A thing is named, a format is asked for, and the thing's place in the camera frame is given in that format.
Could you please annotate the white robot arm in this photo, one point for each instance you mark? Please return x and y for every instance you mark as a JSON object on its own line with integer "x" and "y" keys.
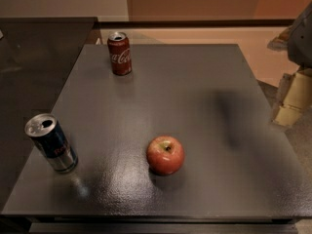
{"x": 296, "y": 40}

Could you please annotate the red coke can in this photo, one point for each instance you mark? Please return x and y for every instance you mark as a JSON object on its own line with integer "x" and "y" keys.
{"x": 120, "y": 53}

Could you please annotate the red apple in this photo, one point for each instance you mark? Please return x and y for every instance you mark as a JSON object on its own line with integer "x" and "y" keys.
{"x": 165, "y": 155}

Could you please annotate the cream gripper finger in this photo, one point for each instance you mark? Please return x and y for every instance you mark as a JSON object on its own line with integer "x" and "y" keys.
{"x": 294, "y": 97}

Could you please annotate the blue silver red bull can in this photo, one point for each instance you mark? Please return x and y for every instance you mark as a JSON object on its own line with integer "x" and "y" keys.
{"x": 46, "y": 133}

